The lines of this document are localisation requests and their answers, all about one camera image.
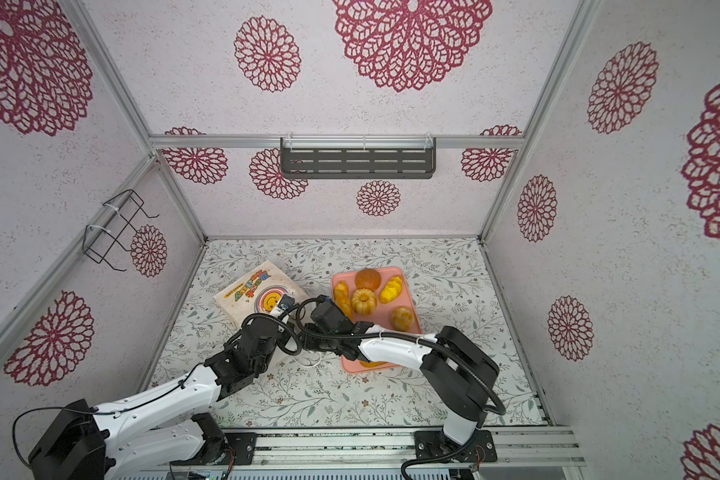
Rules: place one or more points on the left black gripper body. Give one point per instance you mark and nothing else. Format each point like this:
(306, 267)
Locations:
(264, 365)

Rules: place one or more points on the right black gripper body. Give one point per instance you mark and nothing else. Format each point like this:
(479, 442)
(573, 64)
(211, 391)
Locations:
(315, 339)

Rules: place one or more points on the orange fake bread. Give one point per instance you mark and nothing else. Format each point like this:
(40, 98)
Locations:
(342, 299)

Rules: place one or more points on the ring shaped fake bread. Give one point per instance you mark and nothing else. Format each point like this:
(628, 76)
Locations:
(364, 302)

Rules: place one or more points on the white paper bag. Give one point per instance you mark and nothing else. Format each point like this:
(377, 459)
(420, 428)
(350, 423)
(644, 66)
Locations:
(258, 292)

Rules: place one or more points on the round brown bun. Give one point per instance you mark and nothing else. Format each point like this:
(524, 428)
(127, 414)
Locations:
(369, 279)

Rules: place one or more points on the yellow croissant bread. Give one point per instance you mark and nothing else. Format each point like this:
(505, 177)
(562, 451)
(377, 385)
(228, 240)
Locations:
(392, 290)

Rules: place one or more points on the long orange fake baguette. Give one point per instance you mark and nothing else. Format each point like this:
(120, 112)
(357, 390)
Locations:
(371, 365)

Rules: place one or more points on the yellow fake bread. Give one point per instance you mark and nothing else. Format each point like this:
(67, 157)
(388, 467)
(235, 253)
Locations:
(402, 319)

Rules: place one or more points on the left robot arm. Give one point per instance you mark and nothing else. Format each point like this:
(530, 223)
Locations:
(167, 423)

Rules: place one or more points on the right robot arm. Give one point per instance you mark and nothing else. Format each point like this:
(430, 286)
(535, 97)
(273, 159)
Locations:
(461, 373)

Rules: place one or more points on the pink plastic tray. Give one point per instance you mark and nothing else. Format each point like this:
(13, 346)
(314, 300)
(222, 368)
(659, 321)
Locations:
(381, 316)

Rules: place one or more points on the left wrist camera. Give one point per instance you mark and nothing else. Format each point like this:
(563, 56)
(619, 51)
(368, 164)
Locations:
(285, 304)

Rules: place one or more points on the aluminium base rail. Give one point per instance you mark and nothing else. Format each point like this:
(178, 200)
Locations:
(389, 447)

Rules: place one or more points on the grey wall shelf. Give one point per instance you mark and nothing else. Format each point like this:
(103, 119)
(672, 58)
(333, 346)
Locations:
(358, 160)

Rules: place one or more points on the black wire rack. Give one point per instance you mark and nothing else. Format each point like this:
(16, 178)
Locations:
(99, 240)

